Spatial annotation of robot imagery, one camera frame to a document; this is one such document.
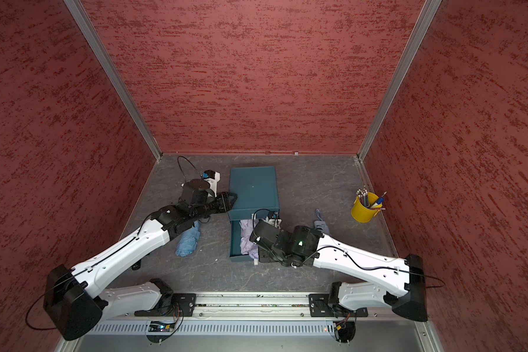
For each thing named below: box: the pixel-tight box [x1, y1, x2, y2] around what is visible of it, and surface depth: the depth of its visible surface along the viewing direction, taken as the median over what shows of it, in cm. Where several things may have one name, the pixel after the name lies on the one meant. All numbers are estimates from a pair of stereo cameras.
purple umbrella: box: [239, 219, 260, 260], surface depth 79 cm
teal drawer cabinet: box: [227, 165, 280, 262], surface depth 79 cm
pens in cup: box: [356, 184, 388, 211], surface depth 89 cm
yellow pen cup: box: [350, 192, 383, 223], surface depth 92 cm
